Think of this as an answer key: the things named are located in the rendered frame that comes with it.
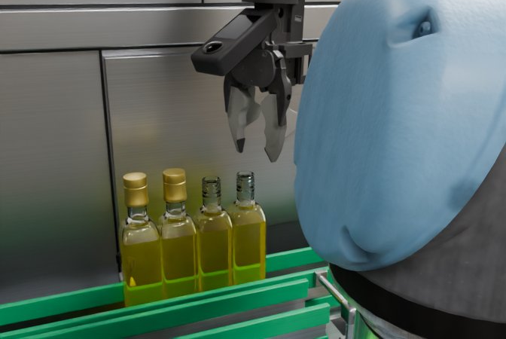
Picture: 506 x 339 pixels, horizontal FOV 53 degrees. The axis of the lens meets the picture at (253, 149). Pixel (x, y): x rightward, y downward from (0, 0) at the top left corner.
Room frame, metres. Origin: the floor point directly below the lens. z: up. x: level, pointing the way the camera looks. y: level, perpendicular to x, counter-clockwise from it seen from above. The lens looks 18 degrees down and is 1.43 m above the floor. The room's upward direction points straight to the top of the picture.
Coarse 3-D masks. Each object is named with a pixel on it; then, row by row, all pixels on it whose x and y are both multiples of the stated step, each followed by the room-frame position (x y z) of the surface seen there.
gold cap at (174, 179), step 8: (176, 168) 0.74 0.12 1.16; (168, 176) 0.71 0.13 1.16; (176, 176) 0.71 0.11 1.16; (184, 176) 0.72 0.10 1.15; (168, 184) 0.71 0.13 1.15; (176, 184) 0.71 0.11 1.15; (184, 184) 0.72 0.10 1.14; (168, 192) 0.71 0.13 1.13; (176, 192) 0.71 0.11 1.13; (184, 192) 0.72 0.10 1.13; (168, 200) 0.71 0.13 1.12; (176, 200) 0.71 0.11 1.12
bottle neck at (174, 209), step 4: (184, 200) 0.73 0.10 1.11; (168, 204) 0.71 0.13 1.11; (172, 204) 0.71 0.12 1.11; (176, 204) 0.71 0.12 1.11; (180, 204) 0.71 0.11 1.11; (168, 208) 0.72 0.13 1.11; (172, 208) 0.71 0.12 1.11; (176, 208) 0.71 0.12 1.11; (180, 208) 0.71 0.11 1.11; (184, 208) 0.73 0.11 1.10; (168, 212) 0.72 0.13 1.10; (172, 212) 0.71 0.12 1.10; (176, 212) 0.71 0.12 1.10; (180, 212) 0.71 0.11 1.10; (184, 212) 0.72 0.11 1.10; (172, 216) 0.71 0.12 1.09; (176, 216) 0.71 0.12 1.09
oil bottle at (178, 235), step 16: (160, 224) 0.71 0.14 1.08; (176, 224) 0.70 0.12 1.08; (192, 224) 0.71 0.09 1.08; (160, 240) 0.70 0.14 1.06; (176, 240) 0.70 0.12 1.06; (192, 240) 0.71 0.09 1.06; (176, 256) 0.70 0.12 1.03; (192, 256) 0.71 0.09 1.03; (176, 272) 0.70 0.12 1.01; (192, 272) 0.70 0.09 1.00; (176, 288) 0.70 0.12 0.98; (192, 288) 0.70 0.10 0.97
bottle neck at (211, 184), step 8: (208, 176) 0.76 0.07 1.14; (216, 176) 0.76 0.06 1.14; (208, 184) 0.73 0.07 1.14; (216, 184) 0.74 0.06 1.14; (208, 192) 0.73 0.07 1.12; (216, 192) 0.74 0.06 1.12; (208, 200) 0.73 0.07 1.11; (216, 200) 0.74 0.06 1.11; (208, 208) 0.73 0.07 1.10; (216, 208) 0.74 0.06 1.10
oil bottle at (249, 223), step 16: (240, 208) 0.75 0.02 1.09; (256, 208) 0.76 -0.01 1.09; (240, 224) 0.74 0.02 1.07; (256, 224) 0.75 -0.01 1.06; (240, 240) 0.74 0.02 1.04; (256, 240) 0.75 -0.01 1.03; (240, 256) 0.74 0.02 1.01; (256, 256) 0.75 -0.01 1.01; (240, 272) 0.74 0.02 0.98; (256, 272) 0.75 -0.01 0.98
